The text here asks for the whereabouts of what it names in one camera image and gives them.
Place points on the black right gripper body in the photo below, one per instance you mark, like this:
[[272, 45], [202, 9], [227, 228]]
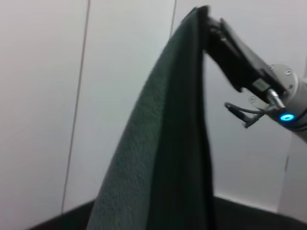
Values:
[[239, 64]]

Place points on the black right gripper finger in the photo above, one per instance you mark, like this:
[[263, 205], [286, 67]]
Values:
[[214, 38]]

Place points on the yellow grey towel black trim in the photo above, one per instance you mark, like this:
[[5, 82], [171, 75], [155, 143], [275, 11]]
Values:
[[168, 143]]

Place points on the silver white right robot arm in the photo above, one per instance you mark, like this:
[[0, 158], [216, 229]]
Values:
[[297, 100]]

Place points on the black tablecloth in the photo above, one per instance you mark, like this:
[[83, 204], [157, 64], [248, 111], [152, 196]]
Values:
[[251, 215]]

